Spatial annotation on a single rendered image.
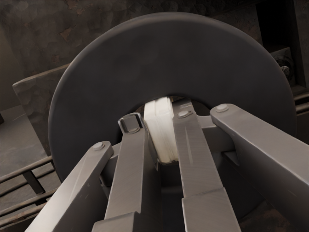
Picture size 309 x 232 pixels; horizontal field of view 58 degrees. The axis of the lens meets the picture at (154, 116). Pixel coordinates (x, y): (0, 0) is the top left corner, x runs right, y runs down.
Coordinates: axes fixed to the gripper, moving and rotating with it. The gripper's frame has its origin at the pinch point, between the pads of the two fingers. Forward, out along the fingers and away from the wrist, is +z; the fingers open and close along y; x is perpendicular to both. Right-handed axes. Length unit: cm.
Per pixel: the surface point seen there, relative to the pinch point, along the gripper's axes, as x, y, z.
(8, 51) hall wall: 8, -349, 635
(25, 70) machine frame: 2.5, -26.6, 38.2
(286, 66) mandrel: -11.4, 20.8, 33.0
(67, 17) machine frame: 8.8, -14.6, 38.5
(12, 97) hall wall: -92, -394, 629
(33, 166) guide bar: -14.6, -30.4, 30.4
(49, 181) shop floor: -93, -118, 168
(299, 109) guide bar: -14.4, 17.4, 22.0
